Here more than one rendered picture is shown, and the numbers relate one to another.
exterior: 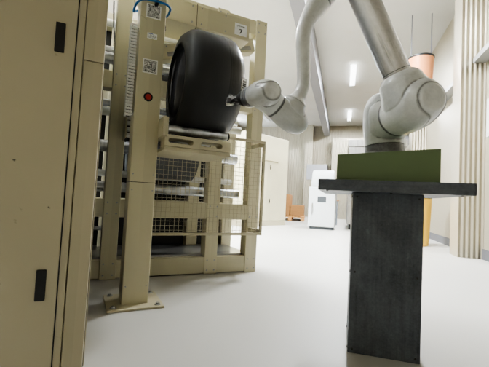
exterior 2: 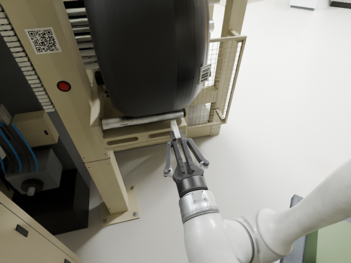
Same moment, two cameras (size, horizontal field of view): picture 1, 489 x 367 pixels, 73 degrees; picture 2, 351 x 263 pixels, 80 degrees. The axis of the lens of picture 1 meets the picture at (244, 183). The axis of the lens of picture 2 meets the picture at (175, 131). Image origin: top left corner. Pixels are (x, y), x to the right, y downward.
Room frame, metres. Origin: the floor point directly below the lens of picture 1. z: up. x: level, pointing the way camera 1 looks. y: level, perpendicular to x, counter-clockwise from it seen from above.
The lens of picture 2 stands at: (1.14, -0.01, 1.48)
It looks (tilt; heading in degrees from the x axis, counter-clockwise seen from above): 45 degrees down; 12
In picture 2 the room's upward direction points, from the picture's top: straight up
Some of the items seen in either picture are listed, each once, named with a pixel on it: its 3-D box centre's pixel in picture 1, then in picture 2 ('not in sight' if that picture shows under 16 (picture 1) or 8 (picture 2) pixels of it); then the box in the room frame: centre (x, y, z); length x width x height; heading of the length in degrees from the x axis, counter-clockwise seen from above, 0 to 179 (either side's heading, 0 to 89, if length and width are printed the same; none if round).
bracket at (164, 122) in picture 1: (158, 132); (98, 104); (1.79, 0.48, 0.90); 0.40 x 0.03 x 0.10; 26
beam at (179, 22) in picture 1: (201, 27); not in sight; (2.19, 0.34, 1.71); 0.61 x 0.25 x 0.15; 116
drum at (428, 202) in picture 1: (414, 220); not in sight; (5.07, -2.63, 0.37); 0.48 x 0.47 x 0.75; 73
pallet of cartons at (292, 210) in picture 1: (291, 207); not in sight; (10.31, -1.50, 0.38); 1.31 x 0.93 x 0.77; 164
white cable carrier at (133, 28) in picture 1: (132, 70); (21, 48); (1.67, 0.61, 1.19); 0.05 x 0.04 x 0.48; 26
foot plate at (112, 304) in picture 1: (132, 299); (119, 203); (1.73, 0.55, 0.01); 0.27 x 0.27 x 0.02; 26
